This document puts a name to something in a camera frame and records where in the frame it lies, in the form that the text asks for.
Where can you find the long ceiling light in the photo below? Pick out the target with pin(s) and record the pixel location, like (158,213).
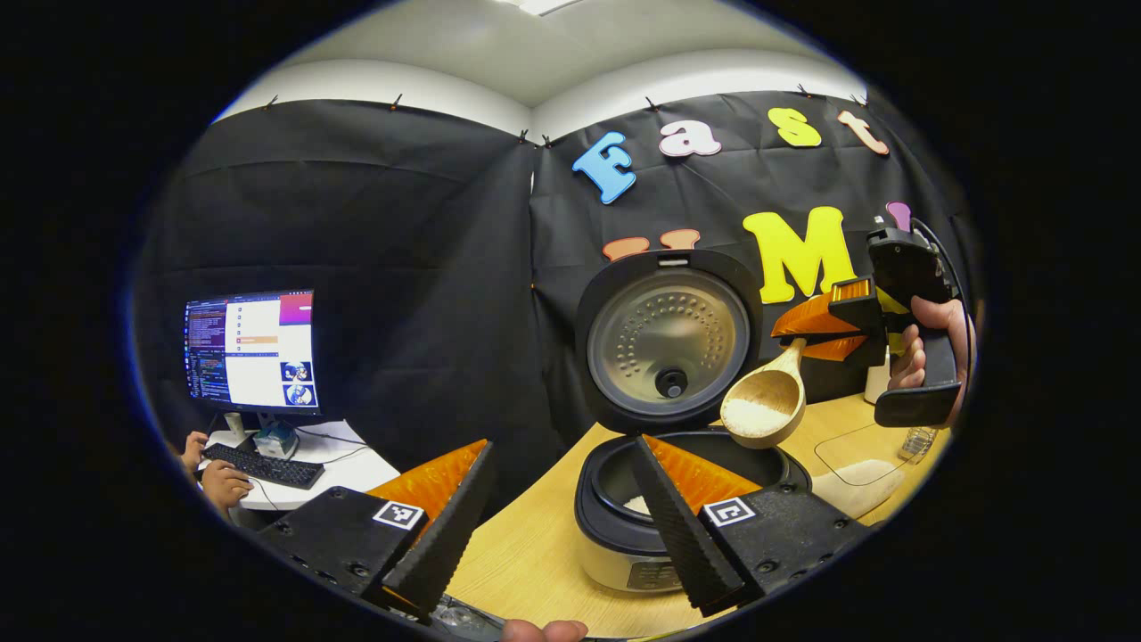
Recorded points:
(539,5)

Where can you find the white toaster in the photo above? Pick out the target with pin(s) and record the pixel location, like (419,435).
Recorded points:
(875,379)

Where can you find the small teal box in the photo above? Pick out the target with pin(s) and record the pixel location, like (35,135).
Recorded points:
(276,440)

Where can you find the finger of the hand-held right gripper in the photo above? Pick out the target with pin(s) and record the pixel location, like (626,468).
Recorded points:
(824,314)
(838,348)

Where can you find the wooden spoon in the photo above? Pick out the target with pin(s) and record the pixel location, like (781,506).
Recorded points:
(762,406)

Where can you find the black keyboard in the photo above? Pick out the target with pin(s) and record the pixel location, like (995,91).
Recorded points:
(267,466)

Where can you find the silver black rice cooker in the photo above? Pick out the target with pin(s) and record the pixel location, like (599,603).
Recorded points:
(669,339)

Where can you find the white side desk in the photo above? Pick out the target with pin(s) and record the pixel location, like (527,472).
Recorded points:
(348,464)

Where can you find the computer monitor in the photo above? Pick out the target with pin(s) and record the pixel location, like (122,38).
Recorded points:
(254,348)

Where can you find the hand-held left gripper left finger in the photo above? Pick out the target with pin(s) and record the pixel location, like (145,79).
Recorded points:
(450,535)

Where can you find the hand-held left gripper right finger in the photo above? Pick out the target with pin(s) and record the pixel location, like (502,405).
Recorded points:
(677,535)

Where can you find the clear tray of rice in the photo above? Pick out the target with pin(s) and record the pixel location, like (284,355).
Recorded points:
(860,477)

